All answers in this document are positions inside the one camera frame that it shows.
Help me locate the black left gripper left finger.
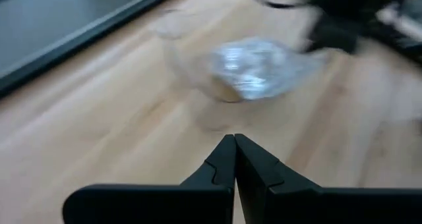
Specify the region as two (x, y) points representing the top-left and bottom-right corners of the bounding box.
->
(62, 134), (237, 224)

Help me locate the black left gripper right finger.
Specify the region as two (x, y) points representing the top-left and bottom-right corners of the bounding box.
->
(234, 134), (422, 224)

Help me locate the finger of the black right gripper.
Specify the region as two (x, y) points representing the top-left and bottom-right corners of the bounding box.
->
(306, 14), (361, 54)

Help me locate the clear plastic bag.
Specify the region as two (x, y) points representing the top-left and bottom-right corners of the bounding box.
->
(210, 36), (326, 103)

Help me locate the clear plastic bin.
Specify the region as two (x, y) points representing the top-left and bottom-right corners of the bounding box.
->
(148, 8), (247, 105)

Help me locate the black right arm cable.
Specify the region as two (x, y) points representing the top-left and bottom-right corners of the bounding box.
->
(262, 0), (309, 11)

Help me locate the black metal table frame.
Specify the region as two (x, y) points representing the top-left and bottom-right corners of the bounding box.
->
(0, 0), (189, 98)

